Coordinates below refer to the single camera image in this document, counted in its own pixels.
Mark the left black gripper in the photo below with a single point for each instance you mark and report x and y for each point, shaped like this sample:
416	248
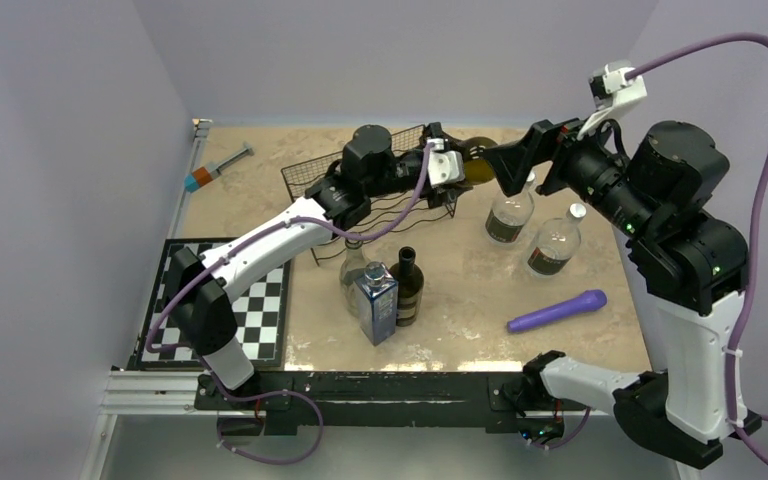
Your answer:
445	195

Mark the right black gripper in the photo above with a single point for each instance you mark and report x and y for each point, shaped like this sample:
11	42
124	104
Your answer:
513	160

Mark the olive wine bottle brown label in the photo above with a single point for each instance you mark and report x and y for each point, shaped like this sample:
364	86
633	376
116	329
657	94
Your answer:
477	170

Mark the dark wine bottle Negroamaro label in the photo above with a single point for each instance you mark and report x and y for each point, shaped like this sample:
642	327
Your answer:
411	281

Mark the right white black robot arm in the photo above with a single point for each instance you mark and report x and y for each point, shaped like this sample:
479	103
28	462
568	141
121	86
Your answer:
694	265

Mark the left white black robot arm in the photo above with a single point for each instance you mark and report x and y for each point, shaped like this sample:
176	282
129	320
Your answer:
201	287

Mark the clear bottle silver cap left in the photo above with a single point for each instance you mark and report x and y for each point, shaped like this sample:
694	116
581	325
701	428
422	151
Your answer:
508	216

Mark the clear bottle silver cap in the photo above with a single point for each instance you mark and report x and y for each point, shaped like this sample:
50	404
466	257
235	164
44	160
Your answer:
556	242
508	216

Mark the clear bottle silver cap right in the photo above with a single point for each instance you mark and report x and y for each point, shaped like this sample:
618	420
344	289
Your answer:
556	242

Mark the clear empty glass bottle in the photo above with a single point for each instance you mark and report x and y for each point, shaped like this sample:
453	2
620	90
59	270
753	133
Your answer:
352	268

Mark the purple plastic microphone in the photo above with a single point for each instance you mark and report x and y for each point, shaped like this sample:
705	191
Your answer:
587	302

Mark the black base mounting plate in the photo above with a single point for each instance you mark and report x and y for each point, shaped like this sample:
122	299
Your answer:
285	401

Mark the black white chessboard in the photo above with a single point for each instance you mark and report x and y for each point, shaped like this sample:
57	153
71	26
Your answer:
260	315

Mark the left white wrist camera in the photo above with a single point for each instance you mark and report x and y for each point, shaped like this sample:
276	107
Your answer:
444	166

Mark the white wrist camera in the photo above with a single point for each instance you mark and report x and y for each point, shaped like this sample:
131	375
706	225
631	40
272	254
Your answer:
444	166
613	95

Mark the black wire wine rack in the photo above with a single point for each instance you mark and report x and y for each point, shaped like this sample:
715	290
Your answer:
369	181

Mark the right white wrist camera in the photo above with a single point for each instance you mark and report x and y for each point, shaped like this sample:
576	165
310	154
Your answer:
613	95

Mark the orange blue handled tool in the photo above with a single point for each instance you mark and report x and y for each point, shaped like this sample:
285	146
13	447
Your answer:
206	174

